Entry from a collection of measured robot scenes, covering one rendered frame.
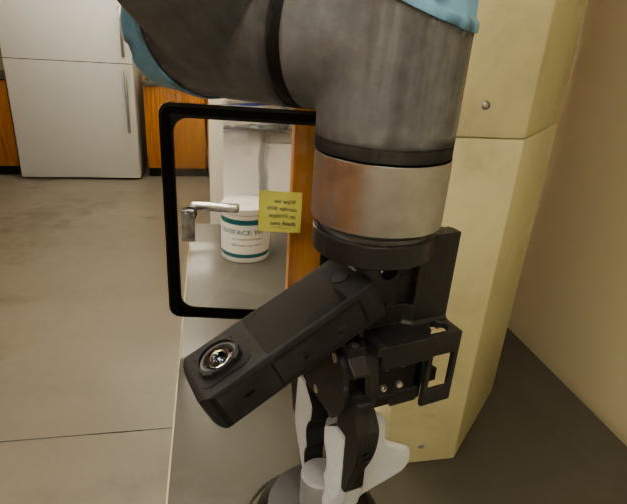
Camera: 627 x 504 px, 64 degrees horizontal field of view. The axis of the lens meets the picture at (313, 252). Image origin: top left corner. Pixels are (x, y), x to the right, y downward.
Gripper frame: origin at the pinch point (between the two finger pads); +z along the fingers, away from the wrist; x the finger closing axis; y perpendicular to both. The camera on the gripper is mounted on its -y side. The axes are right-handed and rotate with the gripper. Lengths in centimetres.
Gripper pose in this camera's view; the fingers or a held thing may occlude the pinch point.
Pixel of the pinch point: (318, 487)
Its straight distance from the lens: 40.2
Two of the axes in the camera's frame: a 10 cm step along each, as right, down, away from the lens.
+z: -0.6, 9.2, 3.9
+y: 9.0, -1.1, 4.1
